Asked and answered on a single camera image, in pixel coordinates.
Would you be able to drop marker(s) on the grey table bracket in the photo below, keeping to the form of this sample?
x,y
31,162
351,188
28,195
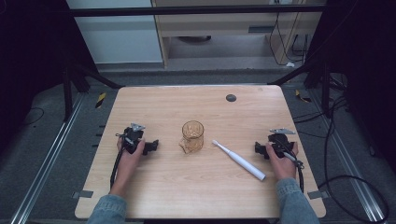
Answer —
x,y
317,195
82,194

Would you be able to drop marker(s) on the dark object under desk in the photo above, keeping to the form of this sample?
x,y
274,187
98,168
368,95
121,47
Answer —
x,y
194,39

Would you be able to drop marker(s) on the yellow black tape strip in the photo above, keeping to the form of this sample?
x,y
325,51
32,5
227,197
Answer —
x,y
301,96
100,100

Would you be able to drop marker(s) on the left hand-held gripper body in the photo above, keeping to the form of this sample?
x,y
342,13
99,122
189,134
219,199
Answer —
x,y
133,137

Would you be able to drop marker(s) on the white cabinet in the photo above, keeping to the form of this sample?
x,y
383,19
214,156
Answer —
x,y
118,40

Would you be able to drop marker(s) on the black metal stand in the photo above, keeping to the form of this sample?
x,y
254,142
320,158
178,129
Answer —
x,y
326,90
67,93

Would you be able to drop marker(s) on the aluminium floor rail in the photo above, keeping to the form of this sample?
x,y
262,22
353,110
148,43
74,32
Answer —
x,y
46,165
348,165

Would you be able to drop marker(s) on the amber glass cup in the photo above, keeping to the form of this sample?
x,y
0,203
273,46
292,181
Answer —
x,y
193,137

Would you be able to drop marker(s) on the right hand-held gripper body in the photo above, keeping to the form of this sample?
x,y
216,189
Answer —
x,y
280,141

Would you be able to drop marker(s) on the person's left hand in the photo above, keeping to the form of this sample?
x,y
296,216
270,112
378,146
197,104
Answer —
x,y
128,163

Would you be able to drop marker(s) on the person's right hand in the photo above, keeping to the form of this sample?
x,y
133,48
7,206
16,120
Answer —
x,y
284,168

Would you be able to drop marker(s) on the black horizontal frame bar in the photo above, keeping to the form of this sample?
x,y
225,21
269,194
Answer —
x,y
186,11

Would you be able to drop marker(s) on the white plug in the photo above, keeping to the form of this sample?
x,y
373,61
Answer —
x,y
290,64

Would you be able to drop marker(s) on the black curtain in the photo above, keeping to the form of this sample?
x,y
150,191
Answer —
x,y
28,62
367,62

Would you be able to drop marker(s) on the white electric toothbrush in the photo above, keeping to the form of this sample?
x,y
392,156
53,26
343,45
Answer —
x,y
241,161

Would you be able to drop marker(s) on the light wooden desk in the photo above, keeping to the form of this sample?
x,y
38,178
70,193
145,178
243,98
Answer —
x,y
218,25

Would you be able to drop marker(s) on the dark round table grommet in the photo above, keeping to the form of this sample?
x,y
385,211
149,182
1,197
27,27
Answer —
x,y
231,98

